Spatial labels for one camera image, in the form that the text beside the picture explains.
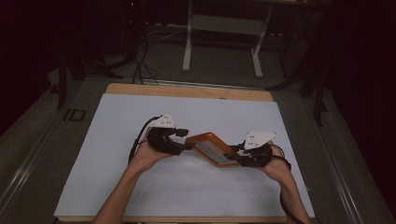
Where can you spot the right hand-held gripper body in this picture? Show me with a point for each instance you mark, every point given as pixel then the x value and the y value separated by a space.
pixel 257 155

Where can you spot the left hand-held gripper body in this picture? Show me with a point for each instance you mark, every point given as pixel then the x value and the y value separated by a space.
pixel 163 143

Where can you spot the orange tray with grey inside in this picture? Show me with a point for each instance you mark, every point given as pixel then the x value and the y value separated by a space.
pixel 211 151

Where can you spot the person's left hand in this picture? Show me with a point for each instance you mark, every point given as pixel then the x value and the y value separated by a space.
pixel 144 157

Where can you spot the person's right hand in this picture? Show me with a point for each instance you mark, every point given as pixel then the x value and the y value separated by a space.
pixel 278 169

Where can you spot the white table mat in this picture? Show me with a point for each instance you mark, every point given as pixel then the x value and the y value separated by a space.
pixel 211 115

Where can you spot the wooden table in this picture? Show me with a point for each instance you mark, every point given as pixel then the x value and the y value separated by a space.
pixel 186 91

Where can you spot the metal floor strip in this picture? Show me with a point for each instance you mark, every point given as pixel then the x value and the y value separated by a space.
pixel 202 84

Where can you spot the black metal stand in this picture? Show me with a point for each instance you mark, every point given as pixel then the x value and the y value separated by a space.
pixel 317 99

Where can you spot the metal floor rail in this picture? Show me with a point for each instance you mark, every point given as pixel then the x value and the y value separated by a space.
pixel 28 168
pixel 339 174

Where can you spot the black rectangular floor bracket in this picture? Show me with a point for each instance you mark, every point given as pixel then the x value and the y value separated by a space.
pixel 75 115

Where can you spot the white metal desk frame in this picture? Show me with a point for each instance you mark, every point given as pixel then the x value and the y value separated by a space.
pixel 227 24

